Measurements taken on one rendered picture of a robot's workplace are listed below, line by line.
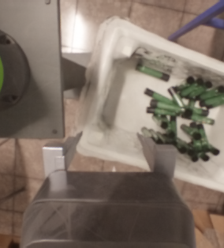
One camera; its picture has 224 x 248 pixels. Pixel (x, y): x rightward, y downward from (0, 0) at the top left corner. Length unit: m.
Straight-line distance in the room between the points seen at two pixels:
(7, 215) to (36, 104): 1.57
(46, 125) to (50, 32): 0.17
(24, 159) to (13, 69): 1.24
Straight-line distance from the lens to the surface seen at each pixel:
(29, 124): 0.38
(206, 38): 1.43
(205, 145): 0.83
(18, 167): 1.59
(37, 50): 0.36
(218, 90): 0.82
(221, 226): 1.62
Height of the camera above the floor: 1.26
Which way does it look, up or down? 76 degrees down
